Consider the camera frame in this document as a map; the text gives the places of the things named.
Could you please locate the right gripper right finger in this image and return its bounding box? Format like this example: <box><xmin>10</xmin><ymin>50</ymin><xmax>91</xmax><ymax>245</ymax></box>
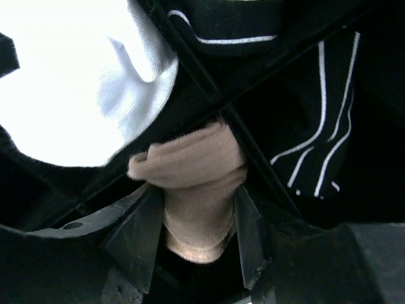
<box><xmin>235</xmin><ymin>186</ymin><xmax>384</xmax><ymax>303</ymax></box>

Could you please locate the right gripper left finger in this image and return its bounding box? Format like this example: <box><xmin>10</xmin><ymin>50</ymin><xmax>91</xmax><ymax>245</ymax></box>
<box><xmin>1</xmin><ymin>186</ymin><xmax>163</xmax><ymax>303</ymax></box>

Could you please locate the tan sock with red cuff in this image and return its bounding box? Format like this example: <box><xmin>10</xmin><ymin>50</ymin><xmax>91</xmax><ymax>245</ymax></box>
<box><xmin>127</xmin><ymin>120</ymin><xmax>247</xmax><ymax>264</ymax></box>

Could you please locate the dark striped rolled sock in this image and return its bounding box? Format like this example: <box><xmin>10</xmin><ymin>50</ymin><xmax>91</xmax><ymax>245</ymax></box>
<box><xmin>268</xmin><ymin>30</ymin><xmax>361</xmax><ymax>199</ymax></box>

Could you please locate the white rolled sock front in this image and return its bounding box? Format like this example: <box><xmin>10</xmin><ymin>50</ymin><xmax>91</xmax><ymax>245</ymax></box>
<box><xmin>1</xmin><ymin>1</ymin><xmax>178</xmax><ymax>167</ymax></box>

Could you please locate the black display box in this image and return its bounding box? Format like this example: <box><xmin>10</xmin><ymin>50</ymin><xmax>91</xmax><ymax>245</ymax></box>
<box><xmin>1</xmin><ymin>1</ymin><xmax>404</xmax><ymax>228</ymax></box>

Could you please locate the black striped rolled sock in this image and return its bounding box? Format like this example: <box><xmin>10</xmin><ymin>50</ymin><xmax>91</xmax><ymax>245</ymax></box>
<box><xmin>162</xmin><ymin>0</ymin><xmax>284</xmax><ymax>57</ymax></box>

